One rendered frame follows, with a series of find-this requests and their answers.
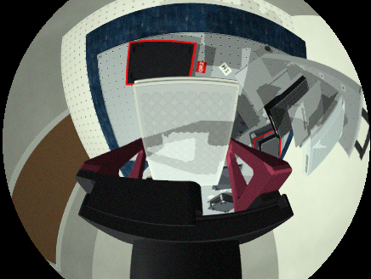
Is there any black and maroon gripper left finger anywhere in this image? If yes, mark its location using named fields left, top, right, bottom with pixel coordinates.
left=80, top=138, right=146, bottom=179

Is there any black well plate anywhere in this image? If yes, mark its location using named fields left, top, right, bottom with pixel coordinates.
left=264, top=76, right=309, bottom=139

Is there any grey shelf rack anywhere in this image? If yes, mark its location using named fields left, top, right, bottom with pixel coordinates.
left=234, top=54, right=361, bottom=156

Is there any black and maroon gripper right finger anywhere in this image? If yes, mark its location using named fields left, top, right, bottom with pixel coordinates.
left=226, top=138, right=293, bottom=212

